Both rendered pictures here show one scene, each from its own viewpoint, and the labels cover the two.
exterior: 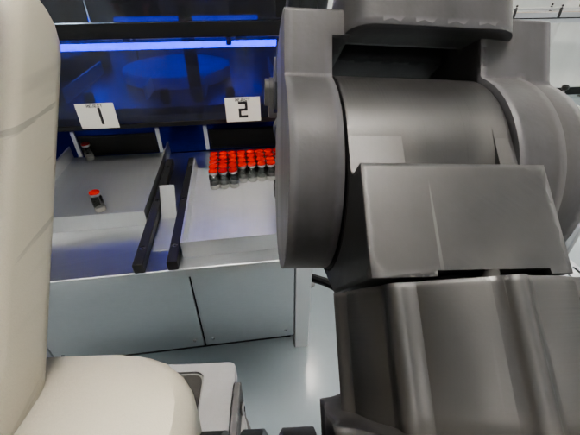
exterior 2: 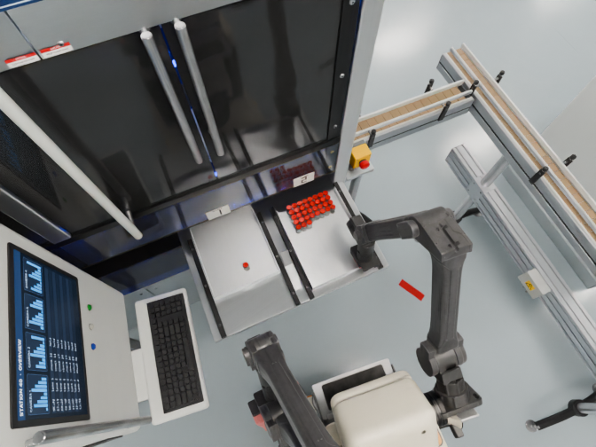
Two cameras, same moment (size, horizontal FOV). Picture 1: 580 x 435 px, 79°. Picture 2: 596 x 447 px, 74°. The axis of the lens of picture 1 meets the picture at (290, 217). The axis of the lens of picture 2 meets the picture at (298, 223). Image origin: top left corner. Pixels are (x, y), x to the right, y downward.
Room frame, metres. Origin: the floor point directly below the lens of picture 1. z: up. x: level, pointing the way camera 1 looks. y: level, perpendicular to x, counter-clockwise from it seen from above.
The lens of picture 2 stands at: (0.14, 0.34, 2.32)
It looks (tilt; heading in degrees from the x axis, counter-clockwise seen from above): 67 degrees down; 344
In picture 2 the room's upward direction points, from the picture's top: straight up
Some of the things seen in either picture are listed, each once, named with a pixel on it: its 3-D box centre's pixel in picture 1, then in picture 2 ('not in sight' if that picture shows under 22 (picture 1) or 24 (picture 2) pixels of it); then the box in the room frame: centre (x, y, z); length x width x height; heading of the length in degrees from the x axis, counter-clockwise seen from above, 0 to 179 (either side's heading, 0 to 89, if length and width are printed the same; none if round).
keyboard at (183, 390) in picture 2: not in sight; (173, 349); (0.41, 0.74, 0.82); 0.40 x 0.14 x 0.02; 1
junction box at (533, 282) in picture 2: not in sight; (534, 283); (0.30, -0.86, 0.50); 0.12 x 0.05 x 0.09; 8
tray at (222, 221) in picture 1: (249, 193); (324, 236); (0.66, 0.09, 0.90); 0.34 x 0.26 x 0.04; 8
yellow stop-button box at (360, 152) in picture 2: not in sight; (358, 154); (0.91, -0.13, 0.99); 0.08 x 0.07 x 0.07; 8
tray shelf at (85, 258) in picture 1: (175, 200); (280, 247); (0.67, 0.26, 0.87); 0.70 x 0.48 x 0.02; 98
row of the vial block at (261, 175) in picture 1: (247, 172); (314, 216); (0.74, 0.10, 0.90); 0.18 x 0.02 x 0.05; 98
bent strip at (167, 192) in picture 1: (164, 216); (291, 270); (0.56, 0.25, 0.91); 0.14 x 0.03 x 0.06; 7
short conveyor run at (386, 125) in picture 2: not in sight; (399, 116); (1.09, -0.39, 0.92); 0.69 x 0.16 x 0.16; 98
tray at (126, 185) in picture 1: (102, 180); (231, 245); (0.72, 0.44, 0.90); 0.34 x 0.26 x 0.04; 8
